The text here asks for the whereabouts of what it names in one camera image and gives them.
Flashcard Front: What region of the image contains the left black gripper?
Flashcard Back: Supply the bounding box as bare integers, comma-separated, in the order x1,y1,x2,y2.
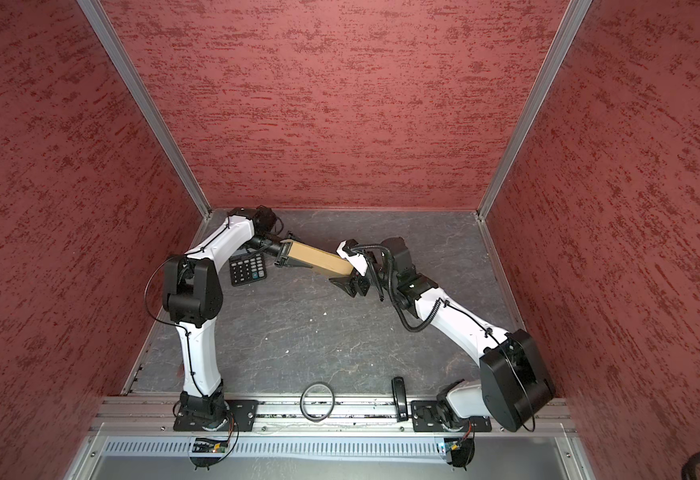
243,231,317,267

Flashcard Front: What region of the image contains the brown cardboard box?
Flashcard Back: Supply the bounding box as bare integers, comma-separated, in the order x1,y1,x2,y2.
277,239,354,278

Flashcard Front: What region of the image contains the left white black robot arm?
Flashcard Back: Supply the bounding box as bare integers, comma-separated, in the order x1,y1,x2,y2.
162,206,278,423

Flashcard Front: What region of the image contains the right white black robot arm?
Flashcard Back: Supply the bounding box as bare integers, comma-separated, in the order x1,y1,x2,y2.
337,237,556,432

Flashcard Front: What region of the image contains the black desk calculator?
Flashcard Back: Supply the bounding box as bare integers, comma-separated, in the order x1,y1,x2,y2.
228,253,267,287

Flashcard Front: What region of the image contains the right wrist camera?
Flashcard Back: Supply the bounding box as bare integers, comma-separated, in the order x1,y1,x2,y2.
336,239,368,276

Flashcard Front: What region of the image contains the black rubber ring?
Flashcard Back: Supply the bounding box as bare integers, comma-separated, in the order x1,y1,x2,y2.
299,381,336,423

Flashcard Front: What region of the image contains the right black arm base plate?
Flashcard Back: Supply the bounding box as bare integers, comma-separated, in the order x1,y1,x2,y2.
410,400,492,434

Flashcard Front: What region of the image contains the aluminium front rail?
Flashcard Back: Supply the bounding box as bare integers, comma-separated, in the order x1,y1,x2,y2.
88,394,576,436

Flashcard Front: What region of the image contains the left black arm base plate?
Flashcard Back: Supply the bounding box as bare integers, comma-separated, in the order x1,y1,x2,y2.
173,397,259,433

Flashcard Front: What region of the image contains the white perforated cable duct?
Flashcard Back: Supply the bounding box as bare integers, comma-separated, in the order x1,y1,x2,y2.
101,436,446,462

